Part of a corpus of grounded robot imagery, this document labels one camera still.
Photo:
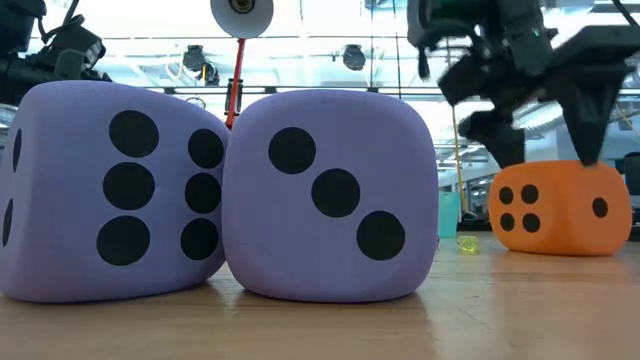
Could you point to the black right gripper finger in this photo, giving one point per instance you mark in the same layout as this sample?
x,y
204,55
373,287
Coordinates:
x,y
590,110
500,140

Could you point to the orange foam die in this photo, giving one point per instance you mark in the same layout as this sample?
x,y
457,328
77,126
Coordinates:
x,y
560,220

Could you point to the small lime translucent die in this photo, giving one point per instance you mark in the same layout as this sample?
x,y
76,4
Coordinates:
x,y
468,244

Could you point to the purple foam die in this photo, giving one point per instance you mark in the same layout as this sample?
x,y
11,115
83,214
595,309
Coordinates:
x,y
65,200
280,225

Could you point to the black monitor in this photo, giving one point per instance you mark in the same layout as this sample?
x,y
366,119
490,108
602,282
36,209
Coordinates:
x,y
635,175

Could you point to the teal translucent plastic bin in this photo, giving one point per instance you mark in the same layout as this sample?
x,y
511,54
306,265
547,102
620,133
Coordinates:
x,y
449,215

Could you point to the red desk lamp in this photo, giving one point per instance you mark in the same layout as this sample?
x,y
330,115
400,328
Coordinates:
x,y
225,22

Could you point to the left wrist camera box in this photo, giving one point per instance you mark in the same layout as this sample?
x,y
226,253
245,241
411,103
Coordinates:
x,y
75,50

